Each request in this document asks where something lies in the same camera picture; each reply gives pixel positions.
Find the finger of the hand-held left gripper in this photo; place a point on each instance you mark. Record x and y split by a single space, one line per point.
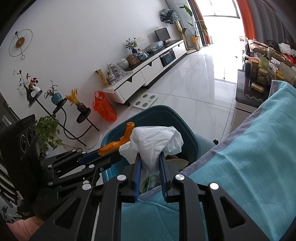
90 156
87 172

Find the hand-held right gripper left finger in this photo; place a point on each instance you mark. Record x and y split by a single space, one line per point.
138 176

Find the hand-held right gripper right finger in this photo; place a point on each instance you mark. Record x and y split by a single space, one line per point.
163 176

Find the white tissue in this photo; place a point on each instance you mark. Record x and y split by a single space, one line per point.
152 143

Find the orange peel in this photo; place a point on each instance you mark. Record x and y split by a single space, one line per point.
126 138

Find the teal plastic bin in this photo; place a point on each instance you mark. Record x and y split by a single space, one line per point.
150 115

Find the person's left forearm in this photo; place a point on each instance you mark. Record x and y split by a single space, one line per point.
23 228

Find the black plant stand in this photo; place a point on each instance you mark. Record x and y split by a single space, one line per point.
64 125

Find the green pothos plant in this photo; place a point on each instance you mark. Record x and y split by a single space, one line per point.
47 129

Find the orange plastic bag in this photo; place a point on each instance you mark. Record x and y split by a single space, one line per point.
104 107

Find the dark vase with yellow wheat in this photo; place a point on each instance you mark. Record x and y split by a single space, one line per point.
78 104

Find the blue vase with twigs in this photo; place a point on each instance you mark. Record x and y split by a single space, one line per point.
56 97

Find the white bathroom scale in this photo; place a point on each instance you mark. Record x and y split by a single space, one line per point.
145 101

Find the white vase with flowers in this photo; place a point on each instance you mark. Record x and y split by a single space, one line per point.
30 84

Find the yellow box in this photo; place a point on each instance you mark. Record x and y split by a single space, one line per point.
102 78

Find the teal and grey blanket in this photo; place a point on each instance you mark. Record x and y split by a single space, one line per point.
242 150

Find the ship model in clear case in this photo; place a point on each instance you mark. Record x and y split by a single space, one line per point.
115 73

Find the white ceramic jar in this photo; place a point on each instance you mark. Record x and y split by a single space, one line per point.
123 63

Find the white TV cabinet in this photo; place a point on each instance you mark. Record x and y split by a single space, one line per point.
148 71

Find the framed picture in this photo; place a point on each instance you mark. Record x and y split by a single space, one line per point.
133 59

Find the blue white porcelain jar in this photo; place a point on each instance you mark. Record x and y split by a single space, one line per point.
143 55

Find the coffee table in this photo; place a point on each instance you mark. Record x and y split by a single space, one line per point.
245 97

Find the blue vase with branches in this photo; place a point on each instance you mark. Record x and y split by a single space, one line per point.
132 46

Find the clear plastic bag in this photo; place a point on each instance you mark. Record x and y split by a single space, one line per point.
153 46

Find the tall plant in yellow pot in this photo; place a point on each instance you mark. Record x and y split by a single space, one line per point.
195 41

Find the group of food jars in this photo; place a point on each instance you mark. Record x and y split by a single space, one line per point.
259 74

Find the black monitor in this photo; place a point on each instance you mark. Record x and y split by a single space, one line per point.
162 34

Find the striped curtain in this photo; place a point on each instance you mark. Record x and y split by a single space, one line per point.
200 20

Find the covered standing fan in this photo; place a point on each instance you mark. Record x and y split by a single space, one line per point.
168 15

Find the white standing air conditioner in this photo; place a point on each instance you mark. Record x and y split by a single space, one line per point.
179 5

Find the window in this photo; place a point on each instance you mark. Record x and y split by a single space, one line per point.
219 8

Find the white clothes pile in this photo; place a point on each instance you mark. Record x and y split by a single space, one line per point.
286 48

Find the orange curtain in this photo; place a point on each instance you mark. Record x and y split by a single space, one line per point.
246 18

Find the grey curtain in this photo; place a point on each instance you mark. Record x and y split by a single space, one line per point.
275 20

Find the round wall clock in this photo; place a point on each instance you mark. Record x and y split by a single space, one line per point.
20 42

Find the wall socket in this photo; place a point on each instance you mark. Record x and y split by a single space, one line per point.
141 38

